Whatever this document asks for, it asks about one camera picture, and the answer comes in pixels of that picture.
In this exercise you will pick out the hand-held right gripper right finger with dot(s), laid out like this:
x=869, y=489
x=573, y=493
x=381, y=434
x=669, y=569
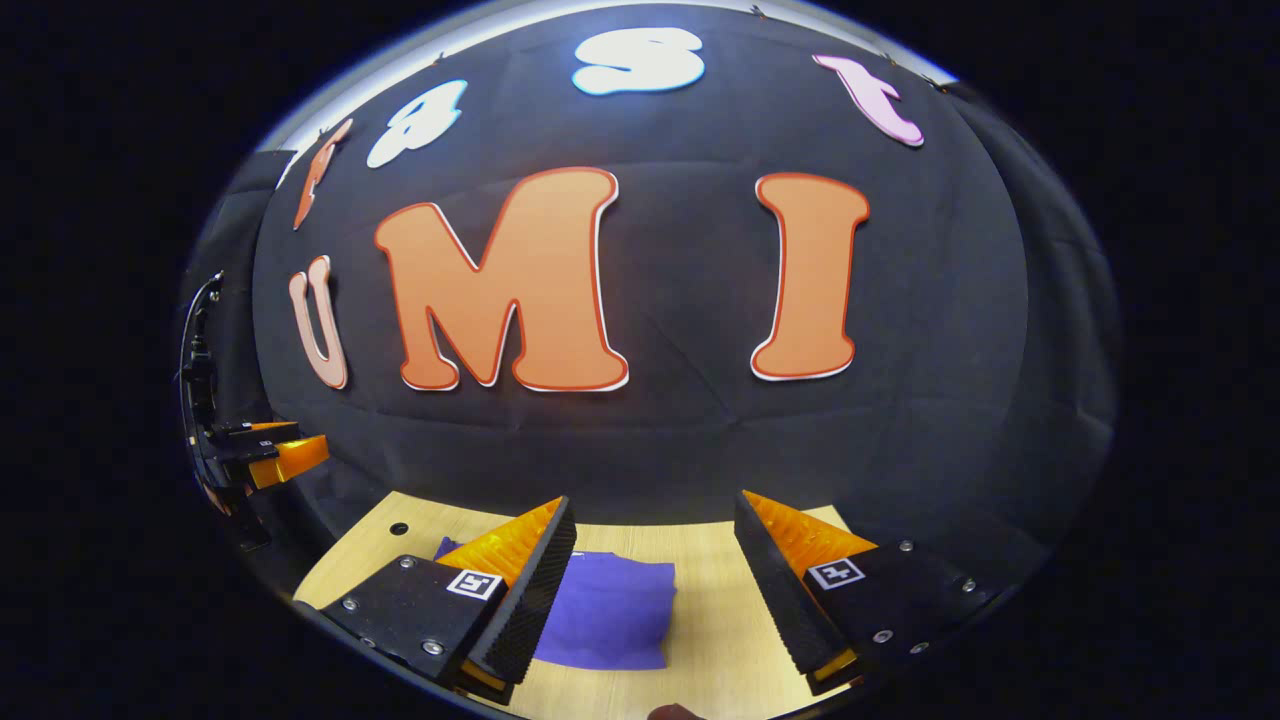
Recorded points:
x=785, y=620

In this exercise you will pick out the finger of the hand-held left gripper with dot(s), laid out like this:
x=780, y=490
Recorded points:
x=290, y=460
x=255, y=432

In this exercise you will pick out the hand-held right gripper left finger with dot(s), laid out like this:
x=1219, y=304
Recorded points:
x=530, y=610

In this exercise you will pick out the purple shirt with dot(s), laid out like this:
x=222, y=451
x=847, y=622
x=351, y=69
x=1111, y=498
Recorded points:
x=610, y=610

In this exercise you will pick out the black backdrop cloth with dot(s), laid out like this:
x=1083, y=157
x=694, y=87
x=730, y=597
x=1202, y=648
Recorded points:
x=690, y=300

